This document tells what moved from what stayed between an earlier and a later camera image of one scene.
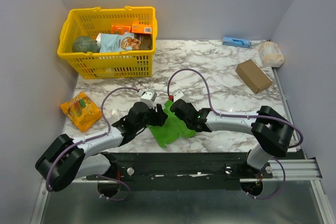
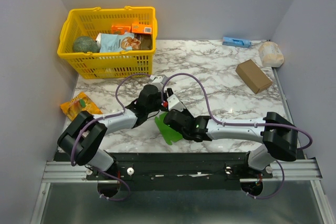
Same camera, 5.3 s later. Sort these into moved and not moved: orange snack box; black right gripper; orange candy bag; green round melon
Moved: black right gripper
Not moved: orange snack box; orange candy bag; green round melon
